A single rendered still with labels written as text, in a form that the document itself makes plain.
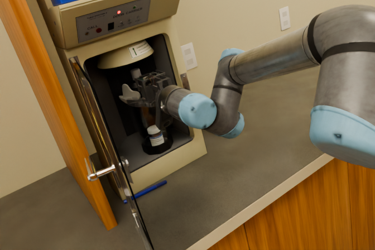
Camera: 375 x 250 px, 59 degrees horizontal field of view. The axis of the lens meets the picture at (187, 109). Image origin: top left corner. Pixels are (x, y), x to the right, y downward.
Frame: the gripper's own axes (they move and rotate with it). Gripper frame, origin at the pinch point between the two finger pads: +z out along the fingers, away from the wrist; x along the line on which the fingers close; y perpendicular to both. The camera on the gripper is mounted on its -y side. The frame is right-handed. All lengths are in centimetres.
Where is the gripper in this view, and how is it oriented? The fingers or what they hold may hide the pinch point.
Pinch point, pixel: (139, 91)
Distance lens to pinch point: 102.7
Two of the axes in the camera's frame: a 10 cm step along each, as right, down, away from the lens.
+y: -2.2, -8.9, -4.1
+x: -8.2, 3.9, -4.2
